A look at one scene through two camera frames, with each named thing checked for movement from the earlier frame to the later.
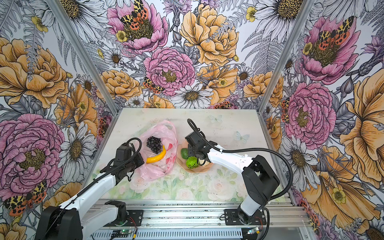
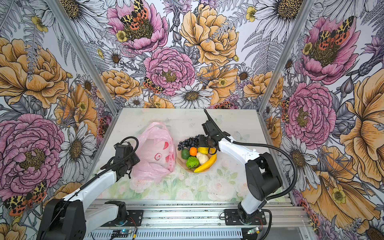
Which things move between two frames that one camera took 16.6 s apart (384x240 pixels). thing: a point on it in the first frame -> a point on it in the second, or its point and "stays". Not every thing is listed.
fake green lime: x=184 y=153 stays
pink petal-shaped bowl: x=181 y=162 stays
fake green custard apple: x=192 y=162 stays
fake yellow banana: x=158 y=157 -> x=208 y=165
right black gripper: x=190 y=150 -> x=202 y=144
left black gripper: x=140 y=162 stays
